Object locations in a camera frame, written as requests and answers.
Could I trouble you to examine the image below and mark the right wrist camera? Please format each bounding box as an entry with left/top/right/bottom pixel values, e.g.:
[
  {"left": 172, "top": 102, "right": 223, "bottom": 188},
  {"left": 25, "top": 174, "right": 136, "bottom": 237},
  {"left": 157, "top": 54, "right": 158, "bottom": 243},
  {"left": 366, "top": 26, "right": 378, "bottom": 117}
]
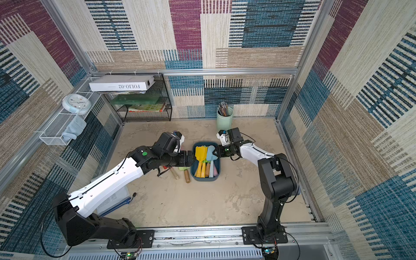
[{"left": 216, "top": 130, "right": 231, "bottom": 146}]

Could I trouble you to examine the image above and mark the open white book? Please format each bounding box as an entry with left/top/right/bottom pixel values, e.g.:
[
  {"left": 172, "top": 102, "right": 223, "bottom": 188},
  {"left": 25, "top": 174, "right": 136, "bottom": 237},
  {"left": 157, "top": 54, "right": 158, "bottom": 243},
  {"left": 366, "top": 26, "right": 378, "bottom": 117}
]
[{"left": 95, "top": 186, "right": 132, "bottom": 216}]

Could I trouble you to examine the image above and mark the mint green pencil cup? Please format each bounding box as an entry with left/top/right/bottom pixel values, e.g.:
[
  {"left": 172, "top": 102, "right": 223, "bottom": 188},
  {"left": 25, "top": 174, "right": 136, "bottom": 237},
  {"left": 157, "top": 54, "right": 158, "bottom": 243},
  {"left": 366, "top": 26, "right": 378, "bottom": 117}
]
[{"left": 216, "top": 107, "right": 234, "bottom": 131}]

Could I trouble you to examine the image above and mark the colored pencils bundle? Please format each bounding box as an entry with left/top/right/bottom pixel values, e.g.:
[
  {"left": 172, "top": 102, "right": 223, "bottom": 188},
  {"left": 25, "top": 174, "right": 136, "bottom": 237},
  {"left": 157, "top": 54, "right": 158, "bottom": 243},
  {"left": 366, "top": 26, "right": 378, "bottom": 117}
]
[{"left": 217, "top": 102, "right": 230, "bottom": 117}]

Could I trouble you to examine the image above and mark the green trowel wooden handle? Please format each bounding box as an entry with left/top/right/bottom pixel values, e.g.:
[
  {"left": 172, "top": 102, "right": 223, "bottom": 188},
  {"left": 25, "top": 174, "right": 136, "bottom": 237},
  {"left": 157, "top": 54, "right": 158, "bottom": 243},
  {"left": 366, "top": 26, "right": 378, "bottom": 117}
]
[
  {"left": 179, "top": 167, "right": 190, "bottom": 184},
  {"left": 205, "top": 162, "right": 210, "bottom": 178}
]

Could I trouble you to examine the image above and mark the white round clock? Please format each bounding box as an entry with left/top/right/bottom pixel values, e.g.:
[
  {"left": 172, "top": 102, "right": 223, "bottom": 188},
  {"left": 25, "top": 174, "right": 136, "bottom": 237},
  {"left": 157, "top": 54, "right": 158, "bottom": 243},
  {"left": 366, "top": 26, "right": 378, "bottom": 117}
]
[{"left": 62, "top": 94, "right": 92, "bottom": 115}]

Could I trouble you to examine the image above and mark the green trowel yellow handle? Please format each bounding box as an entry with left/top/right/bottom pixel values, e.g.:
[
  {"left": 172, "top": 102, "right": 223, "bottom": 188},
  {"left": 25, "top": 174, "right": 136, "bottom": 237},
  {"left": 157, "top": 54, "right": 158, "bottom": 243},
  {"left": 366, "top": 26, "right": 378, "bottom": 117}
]
[{"left": 200, "top": 162, "right": 206, "bottom": 178}]

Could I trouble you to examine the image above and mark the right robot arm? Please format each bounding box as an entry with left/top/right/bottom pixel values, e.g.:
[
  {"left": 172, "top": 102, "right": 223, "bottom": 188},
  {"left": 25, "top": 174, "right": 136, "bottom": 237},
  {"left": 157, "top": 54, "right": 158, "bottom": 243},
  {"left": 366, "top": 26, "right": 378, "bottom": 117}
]
[{"left": 214, "top": 128, "right": 299, "bottom": 246}]

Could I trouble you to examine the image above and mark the light blue cloth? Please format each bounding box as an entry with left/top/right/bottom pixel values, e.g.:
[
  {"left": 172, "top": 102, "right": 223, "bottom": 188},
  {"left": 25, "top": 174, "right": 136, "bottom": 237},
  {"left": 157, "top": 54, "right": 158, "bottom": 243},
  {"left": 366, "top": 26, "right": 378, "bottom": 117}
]
[{"left": 62, "top": 115, "right": 87, "bottom": 142}]

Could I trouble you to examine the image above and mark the colourful book on shelf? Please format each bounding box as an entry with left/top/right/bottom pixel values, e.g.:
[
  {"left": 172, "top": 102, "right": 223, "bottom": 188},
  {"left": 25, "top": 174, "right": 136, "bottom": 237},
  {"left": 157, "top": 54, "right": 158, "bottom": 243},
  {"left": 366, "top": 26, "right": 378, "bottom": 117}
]
[{"left": 128, "top": 104, "right": 165, "bottom": 112}]

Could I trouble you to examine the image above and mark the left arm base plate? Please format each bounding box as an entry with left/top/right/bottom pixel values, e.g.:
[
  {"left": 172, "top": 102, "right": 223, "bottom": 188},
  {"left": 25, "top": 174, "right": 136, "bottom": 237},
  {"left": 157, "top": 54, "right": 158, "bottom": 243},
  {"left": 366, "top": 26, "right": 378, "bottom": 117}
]
[{"left": 107, "top": 230, "right": 155, "bottom": 250}]

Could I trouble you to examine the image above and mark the black wire shelf rack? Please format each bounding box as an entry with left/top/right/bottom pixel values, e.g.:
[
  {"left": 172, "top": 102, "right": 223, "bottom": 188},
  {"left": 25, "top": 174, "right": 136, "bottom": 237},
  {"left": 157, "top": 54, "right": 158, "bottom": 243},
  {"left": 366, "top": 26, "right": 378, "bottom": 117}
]
[{"left": 104, "top": 74, "right": 173, "bottom": 124}]

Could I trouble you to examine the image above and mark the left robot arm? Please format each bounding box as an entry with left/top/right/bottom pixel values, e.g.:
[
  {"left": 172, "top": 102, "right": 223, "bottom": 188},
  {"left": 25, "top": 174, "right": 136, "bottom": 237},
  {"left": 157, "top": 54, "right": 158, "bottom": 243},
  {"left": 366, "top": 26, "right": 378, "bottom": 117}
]
[{"left": 53, "top": 132, "right": 196, "bottom": 247}]

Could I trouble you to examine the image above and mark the green book on shelf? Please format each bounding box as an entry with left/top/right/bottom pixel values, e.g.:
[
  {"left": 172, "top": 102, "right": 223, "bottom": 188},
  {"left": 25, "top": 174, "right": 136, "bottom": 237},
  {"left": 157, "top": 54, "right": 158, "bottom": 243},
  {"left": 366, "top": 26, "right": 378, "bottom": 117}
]
[{"left": 110, "top": 94, "right": 160, "bottom": 105}]

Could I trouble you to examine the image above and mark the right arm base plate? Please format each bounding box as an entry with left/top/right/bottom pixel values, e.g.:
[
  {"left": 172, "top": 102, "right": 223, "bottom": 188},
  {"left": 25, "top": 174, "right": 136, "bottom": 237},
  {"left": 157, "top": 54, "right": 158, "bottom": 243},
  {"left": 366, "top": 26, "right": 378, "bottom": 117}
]
[{"left": 241, "top": 225, "right": 288, "bottom": 246}]

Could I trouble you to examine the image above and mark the white wire basket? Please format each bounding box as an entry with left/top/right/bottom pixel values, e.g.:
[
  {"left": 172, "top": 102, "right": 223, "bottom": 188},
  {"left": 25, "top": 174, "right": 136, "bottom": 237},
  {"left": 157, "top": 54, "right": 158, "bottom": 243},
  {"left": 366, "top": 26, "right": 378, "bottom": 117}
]
[{"left": 39, "top": 91, "right": 100, "bottom": 146}]

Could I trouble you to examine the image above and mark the red shovel wooden handle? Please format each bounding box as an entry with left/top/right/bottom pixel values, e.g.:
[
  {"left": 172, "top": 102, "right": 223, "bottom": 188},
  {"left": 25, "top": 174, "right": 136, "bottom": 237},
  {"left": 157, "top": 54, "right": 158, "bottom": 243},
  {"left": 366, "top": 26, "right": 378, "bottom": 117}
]
[{"left": 164, "top": 166, "right": 179, "bottom": 180}]

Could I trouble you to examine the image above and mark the dark teal storage box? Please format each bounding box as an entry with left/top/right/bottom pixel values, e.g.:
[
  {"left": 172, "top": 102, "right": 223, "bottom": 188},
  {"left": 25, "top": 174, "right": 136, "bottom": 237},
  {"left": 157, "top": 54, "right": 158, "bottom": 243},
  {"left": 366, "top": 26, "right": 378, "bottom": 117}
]
[{"left": 190, "top": 141, "right": 222, "bottom": 182}]

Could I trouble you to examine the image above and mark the yellow shovel blue tip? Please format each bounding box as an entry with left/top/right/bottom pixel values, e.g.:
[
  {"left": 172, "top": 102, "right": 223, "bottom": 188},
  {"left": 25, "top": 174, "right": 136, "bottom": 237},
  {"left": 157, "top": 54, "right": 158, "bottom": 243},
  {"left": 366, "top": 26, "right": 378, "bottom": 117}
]
[{"left": 194, "top": 146, "right": 208, "bottom": 178}]

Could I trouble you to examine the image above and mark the white folio box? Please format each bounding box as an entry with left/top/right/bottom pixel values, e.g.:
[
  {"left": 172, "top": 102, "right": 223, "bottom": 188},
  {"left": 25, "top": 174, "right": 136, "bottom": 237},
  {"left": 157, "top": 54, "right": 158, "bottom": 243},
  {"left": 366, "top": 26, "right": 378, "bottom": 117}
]
[{"left": 89, "top": 75, "right": 155, "bottom": 92}]

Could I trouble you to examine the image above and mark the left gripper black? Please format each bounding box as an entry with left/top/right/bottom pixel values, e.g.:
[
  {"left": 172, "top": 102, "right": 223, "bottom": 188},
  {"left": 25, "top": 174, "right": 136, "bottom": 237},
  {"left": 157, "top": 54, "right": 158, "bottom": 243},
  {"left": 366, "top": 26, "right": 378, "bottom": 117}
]
[{"left": 161, "top": 149, "right": 198, "bottom": 167}]

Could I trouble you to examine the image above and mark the light blue trowel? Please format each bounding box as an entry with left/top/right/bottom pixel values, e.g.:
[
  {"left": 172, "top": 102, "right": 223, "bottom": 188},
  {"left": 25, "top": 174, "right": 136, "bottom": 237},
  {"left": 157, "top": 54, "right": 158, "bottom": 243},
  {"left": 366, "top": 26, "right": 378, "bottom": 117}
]
[{"left": 206, "top": 145, "right": 215, "bottom": 178}]

